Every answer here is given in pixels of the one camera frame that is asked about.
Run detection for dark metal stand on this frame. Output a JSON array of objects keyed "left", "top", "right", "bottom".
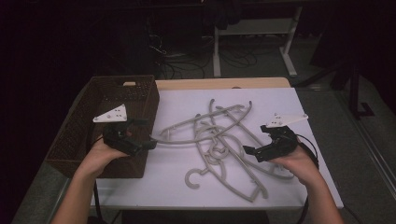
[{"left": 293, "top": 60, "right": 376, "bottom": 120}]

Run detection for white desk frame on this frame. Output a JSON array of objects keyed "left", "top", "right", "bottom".
[{"left": 212, "top": 5, "right": 304, "bottom": 78}]

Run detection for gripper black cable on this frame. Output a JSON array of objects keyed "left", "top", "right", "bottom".
[
  {"left": 295, "top": 133, "right": 320, "bottom": 224},
  {"left": 92, "top": 181, "right": 104, "bottom": 224}
]

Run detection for person's right hand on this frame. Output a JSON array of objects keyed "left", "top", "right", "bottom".
[{"left": 270, "top": 141, "right": 319, "bottom": 188}]

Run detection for grey plastic clothes hanger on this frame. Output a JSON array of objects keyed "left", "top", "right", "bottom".
[
  {"left": 208, "top": 98, "right": 295, "bottom": 181},
  {"left": 184, "top": 114, "right": 269, "bottom": 203},
  {"left": 151, "top": 101, "right": 253, "bottom": 146},
  {"left": 194, "top": 120, "right": 250, "bottom": 166}
]

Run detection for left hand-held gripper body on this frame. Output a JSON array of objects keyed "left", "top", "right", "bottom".
[{"left": 92, "top": 104, "right": 146, "bottom": 157}]

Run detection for brown woven basket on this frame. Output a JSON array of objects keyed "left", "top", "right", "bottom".
[{"left": 45, "top": 74, "right": 161, "bottom": 179}]

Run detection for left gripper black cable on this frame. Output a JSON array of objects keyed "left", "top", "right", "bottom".
[{"left": 92, "top": 181, "right": 104, "bottom": 224}]

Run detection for black floor cables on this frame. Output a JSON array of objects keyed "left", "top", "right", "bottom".
[{"left": 148, "top": 18, "right": 260, "bottom": 80}]

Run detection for person's left hand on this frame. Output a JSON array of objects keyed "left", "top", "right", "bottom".
[{"left": 77, "top": 136, "right": 129, "bottom": 179}]

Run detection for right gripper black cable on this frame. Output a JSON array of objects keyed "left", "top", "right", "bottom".
[{"left": 295, "top": 133, "right": 320, "bottom": 224}]

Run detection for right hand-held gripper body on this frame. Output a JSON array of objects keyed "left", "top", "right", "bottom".
[{"left": 256, "top": 113, "right": 309, "bottom": 163}]

